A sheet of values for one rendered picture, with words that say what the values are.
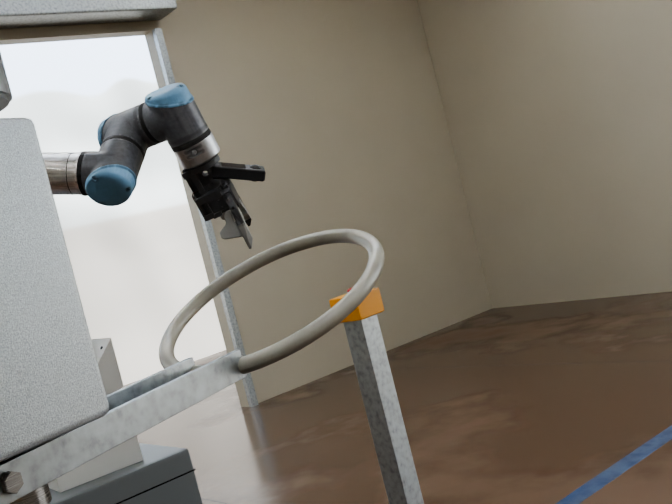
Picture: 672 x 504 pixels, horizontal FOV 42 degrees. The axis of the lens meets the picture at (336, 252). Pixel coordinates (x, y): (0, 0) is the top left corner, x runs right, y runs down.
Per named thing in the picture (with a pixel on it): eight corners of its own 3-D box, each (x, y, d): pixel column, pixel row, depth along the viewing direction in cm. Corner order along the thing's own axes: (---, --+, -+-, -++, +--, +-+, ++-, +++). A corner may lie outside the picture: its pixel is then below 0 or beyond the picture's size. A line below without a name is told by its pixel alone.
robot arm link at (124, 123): (86, 145, 179) (135, 125, 175) (100, 111, 187) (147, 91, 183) (114, 176, 185) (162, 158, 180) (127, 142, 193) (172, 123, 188)
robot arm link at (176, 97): (151, 89, 184) (190, 73, 181) (179, 141, 189) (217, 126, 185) (133, 104, 176) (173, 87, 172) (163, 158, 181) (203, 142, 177)
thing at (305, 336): (329, 368, 141) (321, 353, 140) (118, 397, 167) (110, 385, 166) (418, 218, 179) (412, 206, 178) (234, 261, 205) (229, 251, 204)
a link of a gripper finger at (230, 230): (231, 257, 185) (215, 219, 187) (256, 246, 185) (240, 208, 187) (227, 254, 182) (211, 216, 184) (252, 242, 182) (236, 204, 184)
